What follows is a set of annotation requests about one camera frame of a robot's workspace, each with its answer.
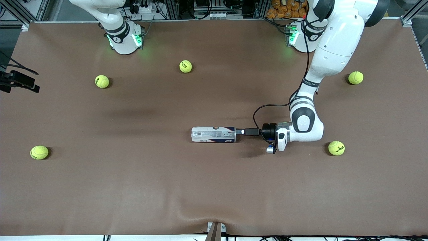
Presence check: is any white blue tennis ball can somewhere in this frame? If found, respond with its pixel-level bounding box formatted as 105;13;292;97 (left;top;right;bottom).
191;126;236;144

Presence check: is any yellow Wilson 3 tennis ball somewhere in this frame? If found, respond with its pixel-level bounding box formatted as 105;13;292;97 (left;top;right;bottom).
328;141;345;156

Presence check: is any orange packaged items pile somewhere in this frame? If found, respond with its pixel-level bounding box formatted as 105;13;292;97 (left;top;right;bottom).
266;0;307;19

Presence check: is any white terminal strip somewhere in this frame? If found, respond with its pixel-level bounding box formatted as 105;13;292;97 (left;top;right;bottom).
210;12;243;19

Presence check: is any white power strip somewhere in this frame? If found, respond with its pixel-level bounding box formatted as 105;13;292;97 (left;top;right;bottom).
129;0;162;14

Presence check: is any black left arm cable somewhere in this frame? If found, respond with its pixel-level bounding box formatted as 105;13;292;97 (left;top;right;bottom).
253;18;321;134

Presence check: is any aluminium frame profile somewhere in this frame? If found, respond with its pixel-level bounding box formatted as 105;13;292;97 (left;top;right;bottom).
400;0;428;25
256;0;270;18
164;0;179;19
7;0;32;28

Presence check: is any grey metal camera bracket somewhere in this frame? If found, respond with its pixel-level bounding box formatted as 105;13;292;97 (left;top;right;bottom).
205;222;226;241

